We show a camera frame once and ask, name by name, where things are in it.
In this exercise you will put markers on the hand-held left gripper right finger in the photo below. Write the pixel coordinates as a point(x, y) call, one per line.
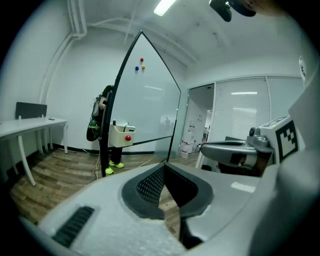
point(225, 195)

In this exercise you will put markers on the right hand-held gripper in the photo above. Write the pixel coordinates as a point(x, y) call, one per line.
point(287, 140)

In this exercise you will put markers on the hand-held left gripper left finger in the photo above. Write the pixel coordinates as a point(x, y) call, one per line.
point(112, 220)

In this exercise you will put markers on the cream plastic box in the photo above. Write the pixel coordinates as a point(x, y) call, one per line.
point(117, 137)

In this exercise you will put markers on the white whiteboard eraser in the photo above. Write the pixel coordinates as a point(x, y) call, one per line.
point(130, 129)

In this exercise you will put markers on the black-framed whiteboard on stand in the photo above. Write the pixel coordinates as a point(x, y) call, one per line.
point(145, 100)

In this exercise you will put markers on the pack of water bottles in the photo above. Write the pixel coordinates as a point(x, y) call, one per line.
point(186, 147)

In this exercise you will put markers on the white window blinds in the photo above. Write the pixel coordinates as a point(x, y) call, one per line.
point(240, 110)

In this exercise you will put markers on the glass partition door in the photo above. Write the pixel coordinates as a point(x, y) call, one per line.
point(200, 112)

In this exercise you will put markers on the yellow-green sneaker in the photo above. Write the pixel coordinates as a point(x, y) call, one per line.
point(109, 171)
point(117, 164)

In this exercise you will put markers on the large red round magnet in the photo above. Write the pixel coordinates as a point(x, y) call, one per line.
point(128, 138)

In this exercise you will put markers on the person's light shirt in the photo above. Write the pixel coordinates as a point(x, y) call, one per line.
point(308, 107)

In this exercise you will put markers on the long white desk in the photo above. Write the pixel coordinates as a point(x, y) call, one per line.
point(27, 125)

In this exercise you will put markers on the dark desk divider panel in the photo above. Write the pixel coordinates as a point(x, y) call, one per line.
point(31, 110)

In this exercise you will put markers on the person's head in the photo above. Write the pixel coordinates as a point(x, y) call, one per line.
point(246, 7)

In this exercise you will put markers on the ceiling light panel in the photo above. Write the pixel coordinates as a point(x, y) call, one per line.
point(163, 7)

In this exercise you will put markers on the black head-mounted camera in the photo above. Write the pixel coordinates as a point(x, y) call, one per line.
point(221, 8)

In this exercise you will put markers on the white wall pipes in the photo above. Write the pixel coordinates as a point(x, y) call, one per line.
point(77, 20)

